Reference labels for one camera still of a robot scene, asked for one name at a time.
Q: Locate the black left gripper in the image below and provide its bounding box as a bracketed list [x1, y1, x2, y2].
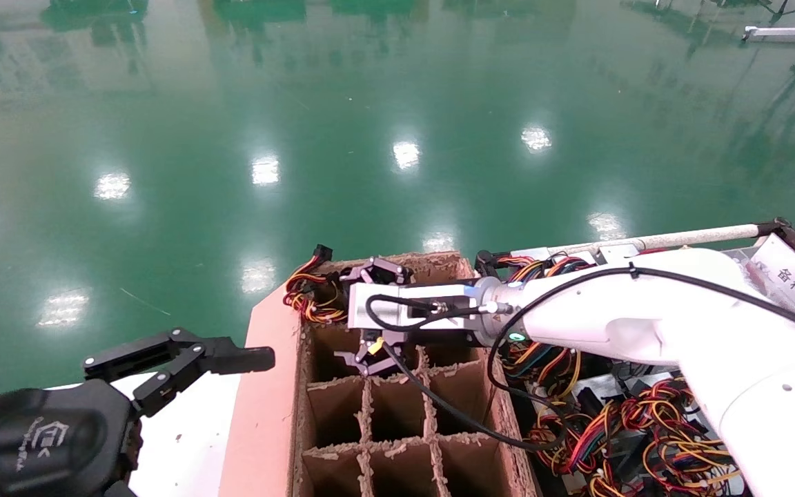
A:
[0, 378, 143, 497]

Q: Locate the metal cart with white rails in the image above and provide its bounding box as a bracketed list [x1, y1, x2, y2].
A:
[477, 218, 795, 287]

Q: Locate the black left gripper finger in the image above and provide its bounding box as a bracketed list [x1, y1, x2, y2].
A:
[84, 328, 276, 418]

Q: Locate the brown cardboard divider box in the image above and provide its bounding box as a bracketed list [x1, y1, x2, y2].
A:
[218, 250, 543, 497]

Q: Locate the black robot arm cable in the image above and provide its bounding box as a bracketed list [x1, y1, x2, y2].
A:
[486, 264, 795, 398]
[384, 342, 571, 453]

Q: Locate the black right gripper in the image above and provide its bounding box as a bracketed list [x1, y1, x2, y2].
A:
[334, 257, 487, 378]

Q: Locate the white wheeled robot stand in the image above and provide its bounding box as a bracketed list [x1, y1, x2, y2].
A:
[743, 21, 795, 46]

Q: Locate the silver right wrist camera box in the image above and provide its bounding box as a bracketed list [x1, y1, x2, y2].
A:
[347, 280, 481, 331]

